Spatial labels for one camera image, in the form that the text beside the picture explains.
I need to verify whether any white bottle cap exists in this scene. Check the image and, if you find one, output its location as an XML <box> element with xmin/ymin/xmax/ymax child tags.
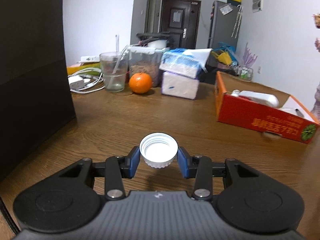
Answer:
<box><xmin>139</xmin><ymin>133</ymin><xmax>178</xmax><ymax>168</ymax></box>

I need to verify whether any clear plastic swab box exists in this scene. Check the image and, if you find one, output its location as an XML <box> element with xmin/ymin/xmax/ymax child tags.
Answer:
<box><xmin>239</xmin><ymin>90</ymin><xmax>279</xmax><ymax>108</ymax></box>

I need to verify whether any orange cardboard pumpkin box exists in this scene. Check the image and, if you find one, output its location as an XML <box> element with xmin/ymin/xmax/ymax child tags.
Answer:
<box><xmin>215</xmin><ymin>72</ymin><xmax>319</xmax><ymax>144</ymax></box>

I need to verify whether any black monitor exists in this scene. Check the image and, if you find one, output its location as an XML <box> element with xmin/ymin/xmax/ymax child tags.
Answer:
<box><xmin>1</xmin><ymin>0</ymin><xmax>75</xmax><ymax>178</ymax></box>

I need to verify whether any white tube bottle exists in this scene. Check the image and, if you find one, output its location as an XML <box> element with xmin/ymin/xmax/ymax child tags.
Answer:
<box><xmin>231</xmin><ymin>89</ymin><xmax>240</xmax><ymax>97</ymax></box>

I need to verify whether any pink textured ceramic vase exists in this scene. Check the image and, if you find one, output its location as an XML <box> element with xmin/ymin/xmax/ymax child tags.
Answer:
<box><xmin>311</xmin><ymin>84</ymin><xmax>320</xmax><ymax>121</ymax></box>

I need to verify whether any white power adapter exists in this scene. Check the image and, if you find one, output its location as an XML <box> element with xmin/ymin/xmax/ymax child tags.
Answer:
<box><xmin>68</xmin><ymin>75</ymin><xmax>85</xmax><ymax>90</ymax></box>

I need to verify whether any white tissue pack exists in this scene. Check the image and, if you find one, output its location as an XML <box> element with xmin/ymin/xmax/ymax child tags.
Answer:
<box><xmin>161</xmin><ymin>72</ymin><xmax>200</xmax><ymax>100</ymax></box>

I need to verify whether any orange tangerine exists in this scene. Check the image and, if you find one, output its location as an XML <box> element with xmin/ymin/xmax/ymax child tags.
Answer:
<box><xmin>129</xmin><ymin>73</ymin><xmax>152</xmax><ymax>94</ymax></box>

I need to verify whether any yellow bag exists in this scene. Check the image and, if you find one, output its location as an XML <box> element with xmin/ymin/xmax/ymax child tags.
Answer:
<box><xmin>211</xmin><ymin>50</ymin><xmax>232</xmax><ymax>65</ymax></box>

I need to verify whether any clear drinking glass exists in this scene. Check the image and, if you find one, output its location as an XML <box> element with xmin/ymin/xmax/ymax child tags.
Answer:
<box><xmin>99</xmin><ymin>52</ymin><xmax>129</xmax><ymax>92</ymax></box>

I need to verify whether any blue tissue pack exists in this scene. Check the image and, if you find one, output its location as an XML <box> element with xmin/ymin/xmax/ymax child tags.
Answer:
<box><xmin>159</xmin><ymin>48</ymin><xmax>212</xmax><ymax>79</ymax></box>

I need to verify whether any clear food container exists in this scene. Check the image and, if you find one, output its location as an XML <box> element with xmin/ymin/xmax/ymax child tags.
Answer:
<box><xmin>128</xmin><ymin>46</ymin><xmax>170</xmax><ymax>87</ymax></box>

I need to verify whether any grey refrigerator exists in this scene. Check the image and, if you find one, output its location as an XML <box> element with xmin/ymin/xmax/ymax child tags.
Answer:
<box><xmin>207</xmin><ymin>0</ymin><xmax>242</xmax><ymax>49</ymax></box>

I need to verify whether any dark brown entrance door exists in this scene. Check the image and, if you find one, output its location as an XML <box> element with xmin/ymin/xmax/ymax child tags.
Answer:
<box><xmin>160</xmin><ymin>0</ymin><xmax>201</xmax><ymax>49</ymax></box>

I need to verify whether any dried pink rose bouquet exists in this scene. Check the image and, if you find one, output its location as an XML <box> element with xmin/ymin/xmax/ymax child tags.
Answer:
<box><xmin>312</xmin><ymin>12</ymin><xmax>320</xmax><ymax>53</ymax></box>

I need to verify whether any wire storage cart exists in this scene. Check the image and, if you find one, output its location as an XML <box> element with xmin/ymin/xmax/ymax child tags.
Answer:
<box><xmin>236</xmin><ymin>66</ymin><xmax>253</xmax><ymax>81</ymax></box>

